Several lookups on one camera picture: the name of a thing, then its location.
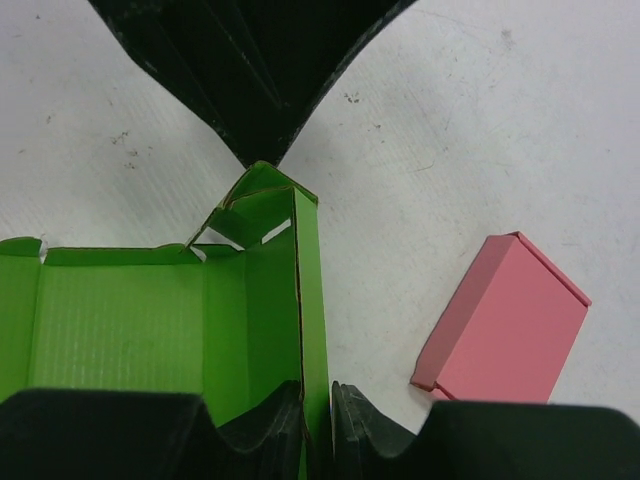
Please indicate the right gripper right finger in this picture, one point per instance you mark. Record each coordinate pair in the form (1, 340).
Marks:
(476, 440)

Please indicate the pink paper box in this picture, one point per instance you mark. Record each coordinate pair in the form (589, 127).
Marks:
(508, 329)

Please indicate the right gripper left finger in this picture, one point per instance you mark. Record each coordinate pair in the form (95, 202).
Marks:
(100, 434)

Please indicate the green paper box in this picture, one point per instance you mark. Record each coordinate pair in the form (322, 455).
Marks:
(228, 321)

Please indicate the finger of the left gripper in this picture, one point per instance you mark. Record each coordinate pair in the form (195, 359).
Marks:
(254, 71)

